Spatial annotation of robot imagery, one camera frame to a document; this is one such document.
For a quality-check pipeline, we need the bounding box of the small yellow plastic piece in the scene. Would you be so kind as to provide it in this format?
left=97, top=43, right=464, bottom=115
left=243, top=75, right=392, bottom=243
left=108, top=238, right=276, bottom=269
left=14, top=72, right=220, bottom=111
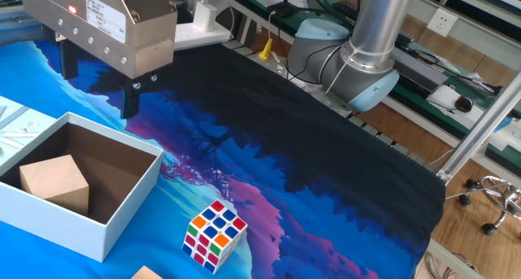
left=258, top=37, right=274, bottom=61

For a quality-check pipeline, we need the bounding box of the small black box device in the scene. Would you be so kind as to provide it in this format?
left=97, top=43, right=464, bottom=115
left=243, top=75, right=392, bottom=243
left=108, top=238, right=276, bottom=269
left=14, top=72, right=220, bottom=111
left=266, top=1, right=300, bottom=19

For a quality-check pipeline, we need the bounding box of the aluminium profile rail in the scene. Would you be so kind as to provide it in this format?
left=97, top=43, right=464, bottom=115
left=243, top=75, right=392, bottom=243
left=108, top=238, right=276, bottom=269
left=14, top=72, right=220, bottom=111
left=0, top=4, right=46, bottom=46

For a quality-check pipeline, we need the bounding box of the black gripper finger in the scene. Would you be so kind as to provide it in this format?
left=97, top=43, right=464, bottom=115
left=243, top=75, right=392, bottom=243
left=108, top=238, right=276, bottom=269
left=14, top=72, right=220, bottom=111
left=120, top=73, right=159, bottom=120
left=59, top=37, right=80, bottom=81

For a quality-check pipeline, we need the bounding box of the black computer mouse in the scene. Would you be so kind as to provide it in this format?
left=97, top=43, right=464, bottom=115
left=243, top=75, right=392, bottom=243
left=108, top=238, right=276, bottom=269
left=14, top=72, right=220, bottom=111
left=454, top=95, right=475, bottom=113

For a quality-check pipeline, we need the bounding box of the white plug-in charger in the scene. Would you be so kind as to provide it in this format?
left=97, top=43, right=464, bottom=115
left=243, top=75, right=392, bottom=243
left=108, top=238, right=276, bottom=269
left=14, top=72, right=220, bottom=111
left=193, top=1, right=219, bottom=33

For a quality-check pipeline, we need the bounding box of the silver Schunk gripper body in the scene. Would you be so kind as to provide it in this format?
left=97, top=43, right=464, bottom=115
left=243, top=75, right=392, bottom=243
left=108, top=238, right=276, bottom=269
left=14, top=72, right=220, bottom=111
left=20, top=0, right=179, bottom=80

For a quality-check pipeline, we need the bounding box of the Rubik's cube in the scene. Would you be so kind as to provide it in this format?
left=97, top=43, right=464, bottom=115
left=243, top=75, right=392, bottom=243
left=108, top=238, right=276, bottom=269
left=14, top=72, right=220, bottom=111
left=182, top=200, right=248, bottom=275

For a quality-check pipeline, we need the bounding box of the coiled grey cable bundle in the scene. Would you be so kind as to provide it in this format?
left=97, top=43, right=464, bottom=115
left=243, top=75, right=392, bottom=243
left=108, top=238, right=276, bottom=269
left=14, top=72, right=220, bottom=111
left=422, top=250, right=477, bottom=279

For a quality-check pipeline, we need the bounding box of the light blue gift box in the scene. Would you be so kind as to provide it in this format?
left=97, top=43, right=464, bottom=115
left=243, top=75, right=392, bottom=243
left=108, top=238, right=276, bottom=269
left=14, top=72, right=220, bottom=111
left=0, top=111, right=164, bottom=264

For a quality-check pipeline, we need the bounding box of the grey flat metal case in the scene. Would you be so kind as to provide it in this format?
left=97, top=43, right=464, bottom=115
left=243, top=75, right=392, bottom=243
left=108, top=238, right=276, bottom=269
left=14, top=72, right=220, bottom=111
left=390, top=46, right=449, bottom=94

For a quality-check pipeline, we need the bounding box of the white mouse pad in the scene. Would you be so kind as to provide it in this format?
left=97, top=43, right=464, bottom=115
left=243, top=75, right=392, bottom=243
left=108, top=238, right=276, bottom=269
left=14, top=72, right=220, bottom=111
left=426, top=85, right=485, bottom=125

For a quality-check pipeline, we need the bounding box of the chrome chair base with castors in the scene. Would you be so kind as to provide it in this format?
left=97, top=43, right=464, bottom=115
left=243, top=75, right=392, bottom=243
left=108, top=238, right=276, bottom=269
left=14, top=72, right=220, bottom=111
left=445, top=175, right=521, bottom=236

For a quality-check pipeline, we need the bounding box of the white wall socket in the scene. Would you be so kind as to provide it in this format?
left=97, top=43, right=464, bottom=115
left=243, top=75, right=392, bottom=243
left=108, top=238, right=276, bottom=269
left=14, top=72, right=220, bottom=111
left=426, top=8, right=459, bottom=38

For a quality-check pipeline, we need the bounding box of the gift box lid with ribbon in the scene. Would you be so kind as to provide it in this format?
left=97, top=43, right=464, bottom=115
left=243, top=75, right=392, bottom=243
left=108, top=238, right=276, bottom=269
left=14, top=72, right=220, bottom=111
left=0, top=94, right=58, bottom=166

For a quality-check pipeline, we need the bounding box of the plain wooden cube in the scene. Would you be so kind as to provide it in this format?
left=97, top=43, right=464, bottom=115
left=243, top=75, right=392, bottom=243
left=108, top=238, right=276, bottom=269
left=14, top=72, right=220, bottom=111
left=19, top=154, right=90, bottom=217
left=130, top=265, right=164, bottom=279

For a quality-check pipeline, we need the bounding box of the blue landscape print tablecloth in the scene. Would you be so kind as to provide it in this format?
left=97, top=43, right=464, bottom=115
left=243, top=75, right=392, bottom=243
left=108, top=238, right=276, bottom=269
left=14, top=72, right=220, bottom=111
left=0, top=22, right=447, bottom=279

